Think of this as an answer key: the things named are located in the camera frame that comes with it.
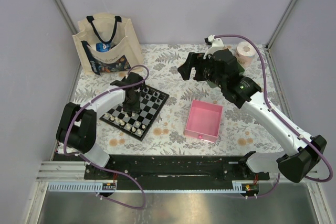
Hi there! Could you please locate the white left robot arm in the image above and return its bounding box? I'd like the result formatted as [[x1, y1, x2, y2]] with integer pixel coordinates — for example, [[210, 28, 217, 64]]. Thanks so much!
[[56, 72, 145, 179]]

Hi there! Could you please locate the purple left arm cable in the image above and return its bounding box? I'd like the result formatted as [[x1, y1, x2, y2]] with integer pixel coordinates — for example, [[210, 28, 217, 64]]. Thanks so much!
[[62, 65, 150, 210]]

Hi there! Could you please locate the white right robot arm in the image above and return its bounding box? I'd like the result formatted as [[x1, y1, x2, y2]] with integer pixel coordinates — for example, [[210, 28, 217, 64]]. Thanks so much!
[[177, 49, 327, 183]]

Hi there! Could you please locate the pink plastic tray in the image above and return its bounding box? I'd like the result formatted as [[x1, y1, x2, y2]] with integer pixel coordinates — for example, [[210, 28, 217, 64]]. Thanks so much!
[[184, 100, 223, 143]]

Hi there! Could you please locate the blue white packet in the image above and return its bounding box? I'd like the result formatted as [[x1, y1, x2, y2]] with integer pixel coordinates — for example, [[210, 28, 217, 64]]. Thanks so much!
[[96, 42, 111, 52]]

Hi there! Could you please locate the cream canvas tote bag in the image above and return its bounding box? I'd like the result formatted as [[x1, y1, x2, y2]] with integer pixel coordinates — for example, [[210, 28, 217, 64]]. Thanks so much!
[[72, 13, 144, 75]]

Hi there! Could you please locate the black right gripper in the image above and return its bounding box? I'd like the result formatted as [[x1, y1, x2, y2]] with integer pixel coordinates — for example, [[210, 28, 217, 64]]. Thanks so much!
[[177, 52, 226, 89]]

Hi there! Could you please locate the floral table cloth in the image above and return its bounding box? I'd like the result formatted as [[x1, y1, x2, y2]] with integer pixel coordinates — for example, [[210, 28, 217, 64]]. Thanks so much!
[[56, 43, 293, 156]]

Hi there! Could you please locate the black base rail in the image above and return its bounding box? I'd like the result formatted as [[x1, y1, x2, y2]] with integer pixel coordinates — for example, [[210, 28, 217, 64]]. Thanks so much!
[[52, 152, 271, 190]]

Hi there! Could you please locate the green plastic tray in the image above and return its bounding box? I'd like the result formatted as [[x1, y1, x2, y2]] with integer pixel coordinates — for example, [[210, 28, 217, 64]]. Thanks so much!
[[204, 49, 245, 88]]

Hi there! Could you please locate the toilet paper roll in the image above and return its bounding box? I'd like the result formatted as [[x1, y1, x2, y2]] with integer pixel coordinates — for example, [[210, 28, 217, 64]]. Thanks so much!
[[235, 41, 256, 68]]

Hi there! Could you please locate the black white chess board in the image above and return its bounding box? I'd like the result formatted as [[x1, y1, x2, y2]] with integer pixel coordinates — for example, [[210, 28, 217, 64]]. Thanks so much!
[[100, 85, 170, 141]]

